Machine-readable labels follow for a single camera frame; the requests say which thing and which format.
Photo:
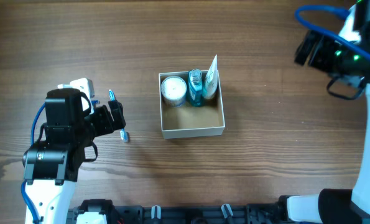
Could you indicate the blue mouthwash bottle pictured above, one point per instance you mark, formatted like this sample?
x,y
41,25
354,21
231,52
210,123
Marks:
x,y
195,87

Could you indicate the white round jar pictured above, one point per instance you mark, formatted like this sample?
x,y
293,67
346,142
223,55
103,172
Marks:
x,y
173,90

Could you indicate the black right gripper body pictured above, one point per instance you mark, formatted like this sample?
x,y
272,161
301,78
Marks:
x,y
306,47

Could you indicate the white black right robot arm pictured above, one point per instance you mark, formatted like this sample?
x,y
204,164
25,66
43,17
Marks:
x,y
345,57

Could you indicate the white cardboard box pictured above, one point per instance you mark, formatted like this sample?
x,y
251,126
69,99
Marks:
x,y
187,121

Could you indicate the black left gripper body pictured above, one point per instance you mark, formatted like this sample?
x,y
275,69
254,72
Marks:
x,y
110,117

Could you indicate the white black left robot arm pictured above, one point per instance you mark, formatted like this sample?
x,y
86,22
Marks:
x,y
52,163

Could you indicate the white leaf-print cream tube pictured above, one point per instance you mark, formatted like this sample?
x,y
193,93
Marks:
x,y
211,80

